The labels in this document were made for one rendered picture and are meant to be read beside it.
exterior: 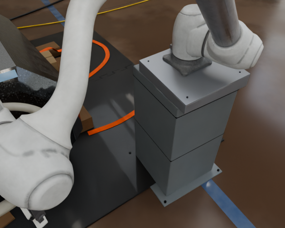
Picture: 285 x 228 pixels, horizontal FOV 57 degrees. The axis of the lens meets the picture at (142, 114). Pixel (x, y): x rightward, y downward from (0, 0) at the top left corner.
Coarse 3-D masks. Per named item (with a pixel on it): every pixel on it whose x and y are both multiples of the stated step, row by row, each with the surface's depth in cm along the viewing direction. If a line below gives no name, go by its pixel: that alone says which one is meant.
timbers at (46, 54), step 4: (40, 52) 257; (44, 52) 257; (48, 52) 257; (44, 56) 252; (48, 56) 252; (52, 56) 254; (48, 60) 247; (52, 60) 247; (52, 64) 245; (56, 64) 247; (56, 68) 250
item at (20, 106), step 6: (12, 108) 94; (18, 108) 94; (24, 108) 93; (30, 108) 92; (36, 108) 92; (0, 204) 63; (6, 204) 63; (12, 204) 64; (0, 210) 63; (6, 210) 63; (0, 216) 63
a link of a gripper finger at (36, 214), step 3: (30, 210) 64; (33, 210) 63; (36, 210) 64; (42, 210) 66; (33, 213) 64; (36, 213) 65; (39, 213) 66; (42, 213) 67; (45, 213) 68; (36, 216) 65; (39, 216) 66; (36, 219) 66; (39, 219) 67
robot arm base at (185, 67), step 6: (168, 54) 132; (168, 60) 130; (174, 60) 126; (180, 60) 123; (198, 60) 124; (204, 60) 128; (210, 60) 129; (174, 66) 127; (180, 66) 125; (186, 66) 124; (192, 66) 124; (198, 66) 126; (180, 72) 125; (186, 72) 123
